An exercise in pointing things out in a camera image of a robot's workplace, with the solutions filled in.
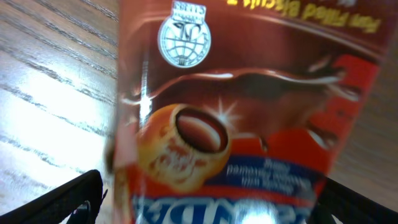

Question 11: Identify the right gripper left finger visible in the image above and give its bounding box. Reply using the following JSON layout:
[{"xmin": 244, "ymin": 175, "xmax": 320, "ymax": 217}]
[{"xmin": 1, "ymin": 169, "xmax": 104, "ymax": 223}]

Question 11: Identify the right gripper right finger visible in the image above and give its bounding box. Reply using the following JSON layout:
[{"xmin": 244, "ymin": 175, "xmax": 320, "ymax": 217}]
[{"xmin": 310, "ymin": 179, "xmax": 397, "ymax": 224}]

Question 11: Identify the red Hello Panda box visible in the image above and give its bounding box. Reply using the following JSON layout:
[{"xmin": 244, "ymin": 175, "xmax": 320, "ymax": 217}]
[{"xmin": 113, "ymin": 0, "xmax": 397, "ymax": 224}]

